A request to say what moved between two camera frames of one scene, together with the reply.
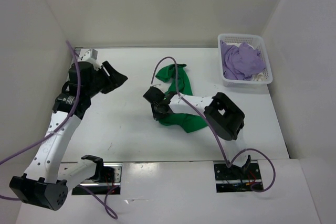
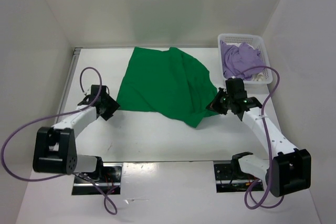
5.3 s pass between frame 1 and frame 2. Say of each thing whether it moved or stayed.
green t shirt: moved
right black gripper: moved
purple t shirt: stayed
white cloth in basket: stayed
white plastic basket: stayed
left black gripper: moved
